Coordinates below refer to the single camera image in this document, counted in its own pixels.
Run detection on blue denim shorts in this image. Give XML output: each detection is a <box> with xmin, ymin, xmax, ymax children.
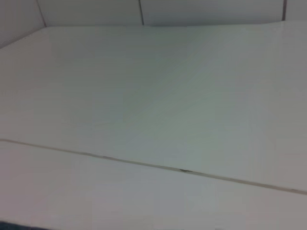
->
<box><xmin>0</xmin><ymin>221</ymin><xmax>39</xmax><ymax>230</ymax></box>

